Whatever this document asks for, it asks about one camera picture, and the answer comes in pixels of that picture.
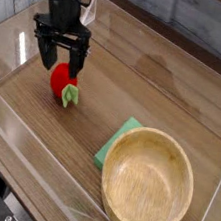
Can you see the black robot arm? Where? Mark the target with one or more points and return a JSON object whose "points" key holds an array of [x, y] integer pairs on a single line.
{"points": [[61, 27]]}

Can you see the clear acrylic tray wall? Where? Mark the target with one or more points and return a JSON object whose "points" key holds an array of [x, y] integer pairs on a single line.
{"points": [[47, 149]]}

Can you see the red felt fruit green leaves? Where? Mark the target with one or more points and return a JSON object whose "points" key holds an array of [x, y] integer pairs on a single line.
{"points": [[63, 86]]}

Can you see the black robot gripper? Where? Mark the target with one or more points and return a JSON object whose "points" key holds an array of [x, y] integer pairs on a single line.
{"points": [[75, 38]]}

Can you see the round wooden bowl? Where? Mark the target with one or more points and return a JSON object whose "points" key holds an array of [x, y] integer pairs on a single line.
{"points": [[146, 176]]}

